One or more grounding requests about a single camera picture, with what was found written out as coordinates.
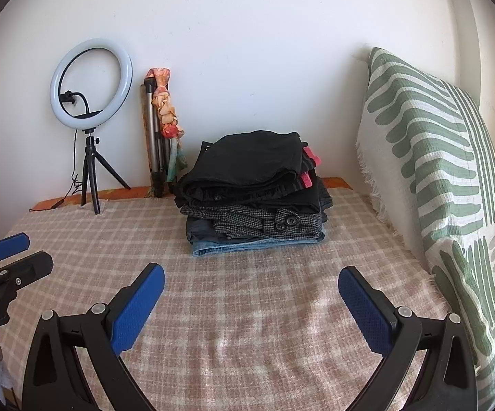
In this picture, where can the pink plaid blanket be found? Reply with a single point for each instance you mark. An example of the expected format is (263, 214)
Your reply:
(247, 329)

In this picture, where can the folded metal tripod stand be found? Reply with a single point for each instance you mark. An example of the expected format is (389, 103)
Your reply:
(151, 137)

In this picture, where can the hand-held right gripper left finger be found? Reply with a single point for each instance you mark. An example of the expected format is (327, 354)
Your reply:
(138, 308)

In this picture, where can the small black tripod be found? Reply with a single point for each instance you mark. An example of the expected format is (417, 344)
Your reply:
(90, 154)

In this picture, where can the folded blue jeans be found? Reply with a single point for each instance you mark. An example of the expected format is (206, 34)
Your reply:
(256, 245)

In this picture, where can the green striped white pillow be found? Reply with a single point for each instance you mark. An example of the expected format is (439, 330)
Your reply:
(487, 291)
(435, 145)

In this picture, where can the folded silver tripod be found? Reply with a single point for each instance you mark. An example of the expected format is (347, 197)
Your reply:
(166, 107)

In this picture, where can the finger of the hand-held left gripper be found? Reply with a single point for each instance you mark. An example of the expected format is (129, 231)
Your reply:
(29, 267)
(10, 244)

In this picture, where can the black pants with red trim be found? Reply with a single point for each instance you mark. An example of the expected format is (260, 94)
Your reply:
(247, 158)

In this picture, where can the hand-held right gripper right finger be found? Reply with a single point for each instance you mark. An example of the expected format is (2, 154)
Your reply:
(365, 308)

